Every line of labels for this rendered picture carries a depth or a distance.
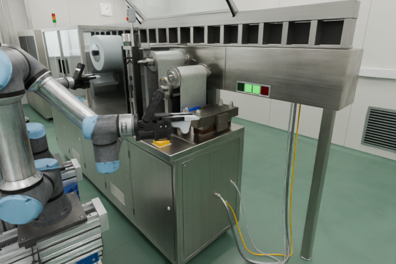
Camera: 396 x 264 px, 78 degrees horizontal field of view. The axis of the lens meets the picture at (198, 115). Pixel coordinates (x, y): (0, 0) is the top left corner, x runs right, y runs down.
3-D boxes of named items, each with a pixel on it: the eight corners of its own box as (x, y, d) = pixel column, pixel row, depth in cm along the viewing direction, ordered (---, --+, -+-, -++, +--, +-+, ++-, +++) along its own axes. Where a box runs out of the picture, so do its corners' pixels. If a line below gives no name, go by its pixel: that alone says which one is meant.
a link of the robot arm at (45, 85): (-1, 62, 84) (111, 150, 100) (-21, 65, 74) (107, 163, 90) (22, 38, 83) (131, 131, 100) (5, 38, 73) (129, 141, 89)
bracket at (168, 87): (161, 128, 169) (159, 83, 160) (169, 125, 174) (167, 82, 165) (165, 129, 166) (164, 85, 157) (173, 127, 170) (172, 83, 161)
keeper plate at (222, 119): (215, 131, 160) (215, 115, 157) (225, 127, 167) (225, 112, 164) (218, 132, 159) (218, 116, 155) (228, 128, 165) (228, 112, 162)
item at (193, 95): (180, 112, 163) (180, 85, 157) (205, 106, 178) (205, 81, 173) (181, 112, 162) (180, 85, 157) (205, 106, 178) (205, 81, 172)
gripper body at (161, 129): (171, 134, 87) (136, 137, 85) (170, 110, 86) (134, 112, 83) (172, 139, 80) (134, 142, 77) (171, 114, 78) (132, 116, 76)
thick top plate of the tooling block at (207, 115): (180, 122, 159) (180, 114, 157) (221, 111, 185) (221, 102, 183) (197, 128, 148) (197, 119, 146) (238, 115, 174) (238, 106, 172)
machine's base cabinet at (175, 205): (58, 154, 330) (47, 92, 305) (105, 141, 373) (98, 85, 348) (177, 282, 157) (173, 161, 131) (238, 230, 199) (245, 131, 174)
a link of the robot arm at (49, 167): (68, 181, 102) (62, 152, 98) (56, 202, 89) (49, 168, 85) (36, 185, 100) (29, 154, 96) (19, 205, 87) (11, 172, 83)
